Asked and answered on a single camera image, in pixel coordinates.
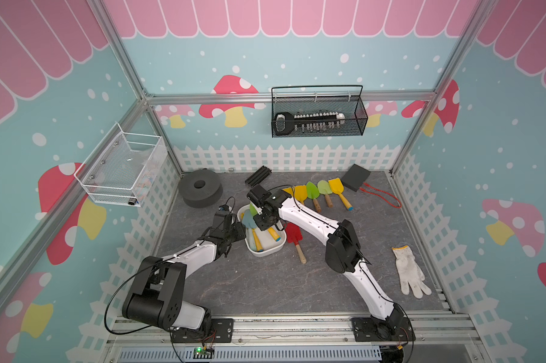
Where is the dark grey foam roll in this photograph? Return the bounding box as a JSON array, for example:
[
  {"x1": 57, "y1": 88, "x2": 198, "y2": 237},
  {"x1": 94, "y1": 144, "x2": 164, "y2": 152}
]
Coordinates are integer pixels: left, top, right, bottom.
[{"x1": 179, "y1": 169, "x2": 223, "y2": 209}]

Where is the white wire wall basket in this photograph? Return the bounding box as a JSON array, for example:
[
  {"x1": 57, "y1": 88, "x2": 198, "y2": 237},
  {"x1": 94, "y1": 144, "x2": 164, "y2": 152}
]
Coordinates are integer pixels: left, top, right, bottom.
[{"x1": 74, "y1": 124, "x2": 168, "y2": 207}]

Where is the small green circuit board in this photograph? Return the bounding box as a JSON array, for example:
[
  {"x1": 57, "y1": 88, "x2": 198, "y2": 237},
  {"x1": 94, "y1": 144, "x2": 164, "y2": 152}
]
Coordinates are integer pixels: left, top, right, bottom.
[{"x1": 193, "y1": 347, "x2": 215, "y2": 360}]

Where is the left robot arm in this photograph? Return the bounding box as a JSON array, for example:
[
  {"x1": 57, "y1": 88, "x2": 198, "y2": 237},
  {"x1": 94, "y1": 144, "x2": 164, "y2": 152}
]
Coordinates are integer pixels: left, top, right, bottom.
[{"x1": 121, "y1": 205, "x2": 246, "y2": 339}]

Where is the white plastic storage box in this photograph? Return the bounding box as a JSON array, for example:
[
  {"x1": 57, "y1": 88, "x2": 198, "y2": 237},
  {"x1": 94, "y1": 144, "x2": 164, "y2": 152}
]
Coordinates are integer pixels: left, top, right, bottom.
[{"x1": 237, "y1": 204, "x2": 287, "y2": 257}]

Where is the green shovel wooden handle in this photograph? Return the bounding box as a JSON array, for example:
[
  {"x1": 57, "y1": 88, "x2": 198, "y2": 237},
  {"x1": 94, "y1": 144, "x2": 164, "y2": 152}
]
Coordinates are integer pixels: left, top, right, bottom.
[{"x1": 306, "y1": 181, "x2": 321, "y2": 213}]

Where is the red shovel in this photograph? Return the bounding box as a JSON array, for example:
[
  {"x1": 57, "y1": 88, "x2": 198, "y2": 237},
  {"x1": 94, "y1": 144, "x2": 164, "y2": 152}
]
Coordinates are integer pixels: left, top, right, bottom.
[{"x1": 285, "y1": 222, "x2": 307, "y2": 264}]

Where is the light blue shovel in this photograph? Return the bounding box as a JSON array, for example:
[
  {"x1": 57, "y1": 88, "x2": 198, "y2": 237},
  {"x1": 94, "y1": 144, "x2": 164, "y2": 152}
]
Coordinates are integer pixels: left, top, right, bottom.
[{"x1": 242, "y1": 212, "x2": 263, "y2": 252}]

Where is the black flat box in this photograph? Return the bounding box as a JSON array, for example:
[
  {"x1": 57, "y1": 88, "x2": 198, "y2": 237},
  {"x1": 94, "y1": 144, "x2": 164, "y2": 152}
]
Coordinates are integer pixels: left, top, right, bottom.
[{"x1": 340, "y1": 164, "x2": 371, "y2": 192}]

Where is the yellow shovel blue tip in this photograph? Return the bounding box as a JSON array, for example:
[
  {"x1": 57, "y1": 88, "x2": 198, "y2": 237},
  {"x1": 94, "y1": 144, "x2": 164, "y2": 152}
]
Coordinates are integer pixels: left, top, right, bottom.
[{"x1": 294, "y1": 185, "x2": 308, "y2": 205}]

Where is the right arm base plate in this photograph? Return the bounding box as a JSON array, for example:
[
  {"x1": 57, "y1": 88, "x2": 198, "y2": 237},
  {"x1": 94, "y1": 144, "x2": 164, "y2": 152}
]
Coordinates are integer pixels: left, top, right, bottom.
[{"x1": 350, "y1": 317, "x2": 415, "y2": 344}]

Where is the black socket bit holder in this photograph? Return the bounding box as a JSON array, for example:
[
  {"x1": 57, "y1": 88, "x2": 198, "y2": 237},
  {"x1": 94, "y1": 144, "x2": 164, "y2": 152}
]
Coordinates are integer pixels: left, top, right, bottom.
[{"x1": 271, "y1": 112, "x2": 346, "y2": 136}]

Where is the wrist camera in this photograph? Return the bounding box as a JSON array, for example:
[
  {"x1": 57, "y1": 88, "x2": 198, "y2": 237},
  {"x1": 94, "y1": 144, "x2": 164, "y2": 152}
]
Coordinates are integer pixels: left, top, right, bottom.
[
  {"x1": 214, "y1": 204, "x2": 234, "y2": 228},
  {"x1": 247, "y1": 185, "x2": 271, "y2": 211}
]

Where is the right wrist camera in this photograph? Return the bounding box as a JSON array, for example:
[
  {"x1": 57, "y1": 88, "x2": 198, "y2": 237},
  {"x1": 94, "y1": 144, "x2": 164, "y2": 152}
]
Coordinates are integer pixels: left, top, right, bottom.
[{"x1": 247, "y1": 185, "x2": 271, "y2": 211}]

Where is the black ribbed bar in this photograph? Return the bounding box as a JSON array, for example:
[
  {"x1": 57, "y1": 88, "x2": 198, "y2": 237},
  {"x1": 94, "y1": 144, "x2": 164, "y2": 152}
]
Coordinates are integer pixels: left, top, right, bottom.
[{"x1": 245, "y1": 166, "x2": 272, "y2": 188}]

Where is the light green shovel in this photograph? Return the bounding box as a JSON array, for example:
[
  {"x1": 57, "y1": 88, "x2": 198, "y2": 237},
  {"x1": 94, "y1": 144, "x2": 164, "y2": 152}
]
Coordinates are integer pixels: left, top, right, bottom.
[{"x1": 317, "y1": 180, "x2": 334, "y2": 208}]

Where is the white work glove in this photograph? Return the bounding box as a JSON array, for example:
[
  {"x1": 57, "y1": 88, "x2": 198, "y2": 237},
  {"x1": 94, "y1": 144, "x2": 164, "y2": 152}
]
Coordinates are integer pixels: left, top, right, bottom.
[{"x1": 392, "y1": 246, "x2": 432, "y2": 299}]

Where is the black mesh wall basket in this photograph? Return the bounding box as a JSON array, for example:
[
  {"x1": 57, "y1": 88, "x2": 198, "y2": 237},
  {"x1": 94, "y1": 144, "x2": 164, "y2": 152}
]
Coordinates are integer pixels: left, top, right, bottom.
[{"x1": 271, "y1": 85, "x2": 368, "y2": 138}]

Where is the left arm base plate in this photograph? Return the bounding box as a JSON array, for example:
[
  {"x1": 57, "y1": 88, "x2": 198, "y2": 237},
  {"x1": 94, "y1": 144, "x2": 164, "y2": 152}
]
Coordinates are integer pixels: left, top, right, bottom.
[{"x1": 170, "y1": 319, "x2": 235, "y2": 344}]

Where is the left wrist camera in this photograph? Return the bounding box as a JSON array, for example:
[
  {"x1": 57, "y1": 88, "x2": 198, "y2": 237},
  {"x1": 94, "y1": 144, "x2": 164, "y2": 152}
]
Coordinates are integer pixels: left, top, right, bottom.
[{"x1": 214, "y1": 204, "x2": 234, "y2": 228}]

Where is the grey slotted cable duct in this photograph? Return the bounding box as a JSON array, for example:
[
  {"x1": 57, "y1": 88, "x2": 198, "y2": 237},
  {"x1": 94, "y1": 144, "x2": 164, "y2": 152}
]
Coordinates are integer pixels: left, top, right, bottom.
[{"x1": 117, "y1": 345, "x2": 383, "y2": 362}]

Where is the red cable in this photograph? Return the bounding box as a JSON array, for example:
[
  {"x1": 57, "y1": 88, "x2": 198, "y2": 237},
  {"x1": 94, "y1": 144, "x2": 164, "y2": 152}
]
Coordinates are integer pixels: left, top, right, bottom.
[{"x1": 360, "y1": 181, "x2": 403, "y2": 210}]

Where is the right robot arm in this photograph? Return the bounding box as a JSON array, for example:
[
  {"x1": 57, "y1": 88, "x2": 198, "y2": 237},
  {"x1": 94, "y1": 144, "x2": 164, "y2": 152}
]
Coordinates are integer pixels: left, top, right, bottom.
[{"x1": 247, "y1": 185, "x2": 415, "y2": 341}]

